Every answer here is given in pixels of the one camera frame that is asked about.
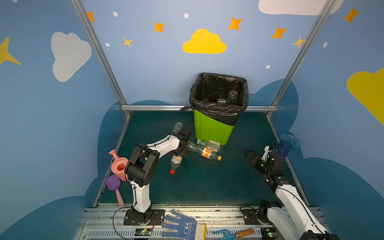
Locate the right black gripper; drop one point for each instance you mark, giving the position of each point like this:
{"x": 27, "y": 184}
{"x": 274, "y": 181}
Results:
{"x": 256, "y": 157}

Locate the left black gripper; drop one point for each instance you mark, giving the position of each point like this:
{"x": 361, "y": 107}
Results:
{"x": 185, "y": 137}

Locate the tall clear bottle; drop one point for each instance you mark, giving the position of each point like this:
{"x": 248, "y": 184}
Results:
{"x": 232, "y": 97}

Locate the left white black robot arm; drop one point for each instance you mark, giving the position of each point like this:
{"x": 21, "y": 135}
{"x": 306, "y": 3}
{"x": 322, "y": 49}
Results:
{"x": 142, "y": 165}

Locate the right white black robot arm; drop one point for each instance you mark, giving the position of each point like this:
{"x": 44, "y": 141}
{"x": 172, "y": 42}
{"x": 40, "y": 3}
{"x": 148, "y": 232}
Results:
{"x": 292, "y": 217}

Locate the green plastic trash bin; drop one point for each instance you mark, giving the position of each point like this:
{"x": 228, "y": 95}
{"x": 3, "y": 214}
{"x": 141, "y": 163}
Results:
{"x": 207, "y": 128}

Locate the black bin liner bag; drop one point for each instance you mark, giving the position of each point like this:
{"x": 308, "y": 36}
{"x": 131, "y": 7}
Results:
{"x": 209, "y": 87}

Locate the clear bottle white cap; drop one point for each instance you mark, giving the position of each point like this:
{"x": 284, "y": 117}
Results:
{"x": 177, "y": 127}

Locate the clear bottle red label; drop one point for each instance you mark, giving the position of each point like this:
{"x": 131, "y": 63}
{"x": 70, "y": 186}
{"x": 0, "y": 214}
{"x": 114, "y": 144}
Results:
{"x": 175, "y": 163}

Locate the purple ribbed plastic vase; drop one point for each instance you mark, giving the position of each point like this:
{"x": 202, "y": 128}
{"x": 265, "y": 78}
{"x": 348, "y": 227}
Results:
{"x": 287, "y": 143}

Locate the crushed orange label bottle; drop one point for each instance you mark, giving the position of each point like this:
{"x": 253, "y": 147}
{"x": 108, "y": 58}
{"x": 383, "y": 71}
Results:
{"x": 205, "y": 152}

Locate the small clear green-cap bottle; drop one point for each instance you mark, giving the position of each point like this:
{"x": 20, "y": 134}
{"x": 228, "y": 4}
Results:
{"x": 216, "y": 146}

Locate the pink toy watering can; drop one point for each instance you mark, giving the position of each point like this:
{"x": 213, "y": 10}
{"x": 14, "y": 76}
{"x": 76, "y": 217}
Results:
{"x": 118, "y": 166}

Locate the blue dotted work glove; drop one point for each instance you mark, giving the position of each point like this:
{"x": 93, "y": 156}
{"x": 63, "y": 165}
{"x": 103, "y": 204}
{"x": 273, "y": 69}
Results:
{"x": 182, "y": 227}

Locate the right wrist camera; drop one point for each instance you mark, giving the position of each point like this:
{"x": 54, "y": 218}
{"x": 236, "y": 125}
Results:
{"x": 267, "y": 149}

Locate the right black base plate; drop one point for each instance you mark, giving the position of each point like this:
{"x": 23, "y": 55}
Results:
{"x": 251, "y": 216}

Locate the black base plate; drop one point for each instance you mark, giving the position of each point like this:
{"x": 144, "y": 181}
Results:
{"x": 149, "y": 218}
{"x": 251, "y": 216}

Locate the aluminium frame back rail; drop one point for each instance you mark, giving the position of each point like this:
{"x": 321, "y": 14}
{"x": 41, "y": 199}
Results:
{"x": 156, "y": 108}

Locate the teal fork wooden handle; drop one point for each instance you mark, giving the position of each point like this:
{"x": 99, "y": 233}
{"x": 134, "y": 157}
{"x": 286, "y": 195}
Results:
{"x": 227, "y": 235}

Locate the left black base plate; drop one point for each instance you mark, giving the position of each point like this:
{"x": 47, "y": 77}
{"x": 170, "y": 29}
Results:
{"x": 149, "y": 218}

